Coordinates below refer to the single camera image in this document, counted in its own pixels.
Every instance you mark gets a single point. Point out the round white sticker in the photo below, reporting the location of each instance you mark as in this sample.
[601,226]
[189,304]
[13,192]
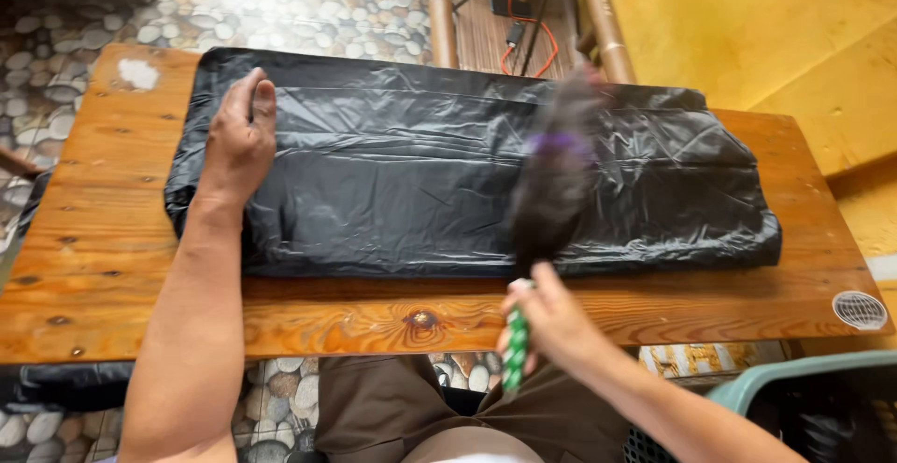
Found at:
[860,309]

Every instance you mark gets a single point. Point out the large black plastic bag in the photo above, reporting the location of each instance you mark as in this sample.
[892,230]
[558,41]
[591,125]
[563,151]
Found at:
[420,183]

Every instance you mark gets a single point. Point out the bamboo pole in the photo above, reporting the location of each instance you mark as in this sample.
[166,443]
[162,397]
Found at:
[441,14]
[604,21]

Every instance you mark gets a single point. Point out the person's left hand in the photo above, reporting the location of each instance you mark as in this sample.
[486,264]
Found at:
[235,147]

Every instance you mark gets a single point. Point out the brown shorts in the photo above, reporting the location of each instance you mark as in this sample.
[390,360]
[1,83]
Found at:
[378,407]

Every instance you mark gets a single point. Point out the person's right hand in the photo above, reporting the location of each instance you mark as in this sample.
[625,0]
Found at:
[557,326]

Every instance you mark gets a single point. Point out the green plastic basket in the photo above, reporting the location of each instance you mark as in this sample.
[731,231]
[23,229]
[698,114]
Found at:
[757,379]

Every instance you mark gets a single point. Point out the black bag in basket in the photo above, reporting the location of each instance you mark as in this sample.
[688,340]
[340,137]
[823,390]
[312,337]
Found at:
[834,421]

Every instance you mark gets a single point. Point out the small black plug adapter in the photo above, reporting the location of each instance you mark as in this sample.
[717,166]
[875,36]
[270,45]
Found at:
[515,33]

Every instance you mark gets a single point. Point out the crumpled black plastic bag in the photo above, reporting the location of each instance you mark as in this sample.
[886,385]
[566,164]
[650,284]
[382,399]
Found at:
[70,384]

